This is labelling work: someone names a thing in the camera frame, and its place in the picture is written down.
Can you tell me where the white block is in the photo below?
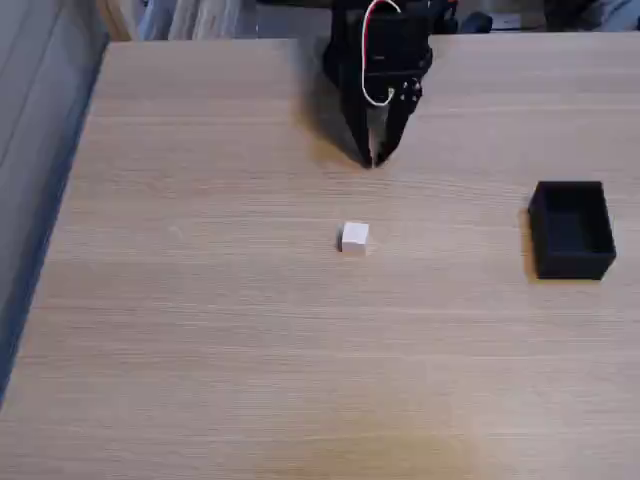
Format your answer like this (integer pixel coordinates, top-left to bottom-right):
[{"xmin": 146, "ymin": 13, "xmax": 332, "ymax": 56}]
[{"xmin": 340, "ymin": 221, "xmax": 371, "ymax": 257}]

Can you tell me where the black open box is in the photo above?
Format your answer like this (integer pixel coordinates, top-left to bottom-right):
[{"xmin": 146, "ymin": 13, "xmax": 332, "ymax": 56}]
[{"xmin": 527, "ymin": 180, "xmax": 618, "ymax": 282}]

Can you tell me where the small black object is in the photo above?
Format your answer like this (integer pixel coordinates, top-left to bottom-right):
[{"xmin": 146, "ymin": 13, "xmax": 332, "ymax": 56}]
[{"xmin": 458, "ymin": 11, "xmax": 495, "ymax": 35}]

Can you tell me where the pale hanging cloth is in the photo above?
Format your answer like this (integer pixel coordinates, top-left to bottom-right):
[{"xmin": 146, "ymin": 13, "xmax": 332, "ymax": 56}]
[{"xmin": 138, "ymin": 0, "xmax": 261, "ymax": 42}]

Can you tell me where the dark blue cloth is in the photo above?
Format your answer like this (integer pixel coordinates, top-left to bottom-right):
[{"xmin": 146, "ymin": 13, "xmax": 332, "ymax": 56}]
[{"xmin": 543, "ymin": 0, "xmax": 640, "ymax": 33}]

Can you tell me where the white and red cable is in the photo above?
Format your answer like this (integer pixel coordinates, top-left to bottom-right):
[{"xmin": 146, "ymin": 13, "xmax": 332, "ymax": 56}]
[{"xmin": 360, "ymin": 0, "xmax": 404, "ymax": 108}]

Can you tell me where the wooden frame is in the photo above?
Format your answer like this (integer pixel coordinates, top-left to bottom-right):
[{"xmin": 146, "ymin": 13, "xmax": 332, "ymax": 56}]
[{"xmin": 96, "ymin": 0, "xmax": 140, "ymax": 43}]

